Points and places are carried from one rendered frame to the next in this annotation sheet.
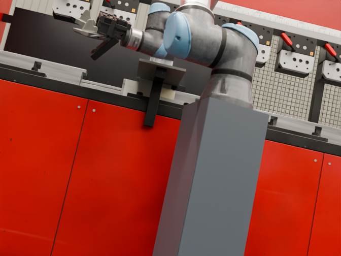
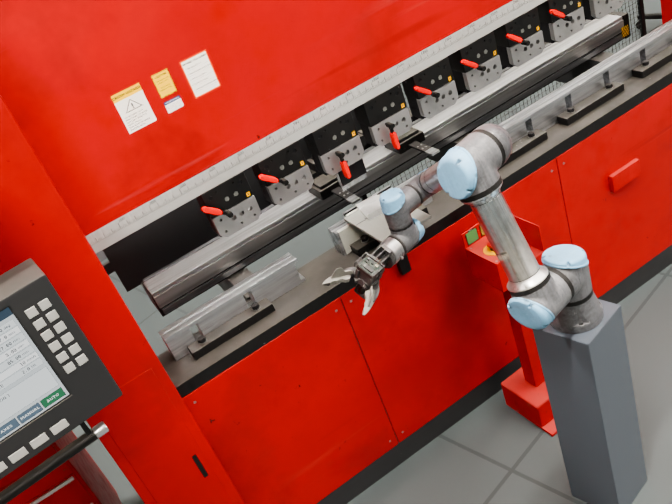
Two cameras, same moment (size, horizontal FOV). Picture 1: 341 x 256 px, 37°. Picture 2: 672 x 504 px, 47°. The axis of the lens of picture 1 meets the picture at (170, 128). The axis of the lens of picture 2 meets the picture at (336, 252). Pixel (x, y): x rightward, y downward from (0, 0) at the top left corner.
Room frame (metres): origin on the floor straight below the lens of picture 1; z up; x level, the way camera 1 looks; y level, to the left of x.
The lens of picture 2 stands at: (-0.07, 0.85, 2.28)
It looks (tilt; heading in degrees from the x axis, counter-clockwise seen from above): 32 degrees down; 345
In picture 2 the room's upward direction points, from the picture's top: 21 degrees counter-clockwise
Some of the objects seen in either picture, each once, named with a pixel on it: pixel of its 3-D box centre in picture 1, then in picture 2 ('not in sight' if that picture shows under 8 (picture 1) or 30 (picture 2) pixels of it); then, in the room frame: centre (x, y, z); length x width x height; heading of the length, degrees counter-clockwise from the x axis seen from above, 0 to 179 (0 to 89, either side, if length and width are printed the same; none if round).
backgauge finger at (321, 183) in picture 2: not in sight; (337, 188); (2.29, 0.11, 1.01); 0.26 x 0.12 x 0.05; 4
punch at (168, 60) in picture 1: (163, 53); (351, 172); (2.12, 0.10, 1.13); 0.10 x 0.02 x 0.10; 94
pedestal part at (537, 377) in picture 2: not in sight; (523, 327); (1.83, -0.23, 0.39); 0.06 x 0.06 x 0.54; 6
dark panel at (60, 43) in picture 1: (111, 71); (233, 169); (2.61, 0.37, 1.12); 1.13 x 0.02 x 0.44; 94
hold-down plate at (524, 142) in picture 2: (292, 134); (512, 152); (2.11, -0.51, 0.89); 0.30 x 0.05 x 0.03; 94
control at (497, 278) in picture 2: not in sight; (503, 248); (1.83, -0.23, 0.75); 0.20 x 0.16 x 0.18; 96
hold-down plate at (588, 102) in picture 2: not in sight; (590, 103); (2.14, -0.91, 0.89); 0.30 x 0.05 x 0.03; 94
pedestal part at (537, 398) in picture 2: not in sight; (544, 394); (1.80, -0.23, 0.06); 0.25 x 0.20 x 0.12; 6
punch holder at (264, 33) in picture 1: (251, 44); (429, 87); (2.15, -0.28, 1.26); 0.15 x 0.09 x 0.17; 94
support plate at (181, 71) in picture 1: (159, 73); (386, 218); (1.97, 0.09, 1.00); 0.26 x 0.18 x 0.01; 4
